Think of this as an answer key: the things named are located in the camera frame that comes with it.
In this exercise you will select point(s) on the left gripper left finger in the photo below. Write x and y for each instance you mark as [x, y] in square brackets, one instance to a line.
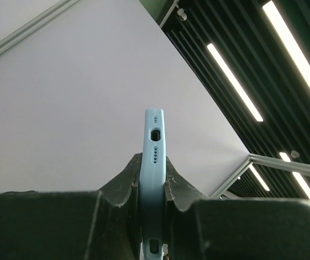
[102, 224]

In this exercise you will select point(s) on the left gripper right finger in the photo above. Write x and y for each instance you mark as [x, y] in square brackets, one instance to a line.
[198, 227]

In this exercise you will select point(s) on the light blue phone case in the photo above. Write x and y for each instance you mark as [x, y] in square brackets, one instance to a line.
[151, 184]

